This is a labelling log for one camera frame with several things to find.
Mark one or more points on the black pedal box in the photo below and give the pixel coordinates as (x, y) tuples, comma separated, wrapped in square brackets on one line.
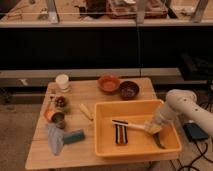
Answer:
[(194, 132)]

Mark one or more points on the wooden table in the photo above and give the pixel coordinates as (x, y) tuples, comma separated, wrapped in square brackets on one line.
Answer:
[(82, 153)]

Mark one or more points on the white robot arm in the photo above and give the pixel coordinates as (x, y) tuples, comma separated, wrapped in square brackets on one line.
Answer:
[(180, 102)]

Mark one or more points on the dark brown bowl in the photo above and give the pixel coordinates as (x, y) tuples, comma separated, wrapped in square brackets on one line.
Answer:
[(128, 90)]

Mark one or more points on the teal sponge block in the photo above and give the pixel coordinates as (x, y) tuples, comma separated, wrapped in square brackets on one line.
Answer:
[(74, 136)]

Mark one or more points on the white cup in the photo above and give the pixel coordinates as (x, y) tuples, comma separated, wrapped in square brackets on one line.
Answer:
[(62, 81)]

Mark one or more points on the orange bowl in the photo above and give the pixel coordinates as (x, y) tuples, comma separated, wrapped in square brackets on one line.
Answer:
[(109, 83)]

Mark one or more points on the yellow plastic tray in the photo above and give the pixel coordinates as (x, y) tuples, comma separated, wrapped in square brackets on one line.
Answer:
[(140, 143)]

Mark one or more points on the grey cloth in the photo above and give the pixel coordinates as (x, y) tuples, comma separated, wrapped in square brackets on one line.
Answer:
[(55, 138)]

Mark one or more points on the orange tin can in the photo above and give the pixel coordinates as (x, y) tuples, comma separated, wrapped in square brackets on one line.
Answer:
[(56, 117)]

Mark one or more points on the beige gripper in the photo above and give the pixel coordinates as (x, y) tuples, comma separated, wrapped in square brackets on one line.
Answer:
[(151, 127)]

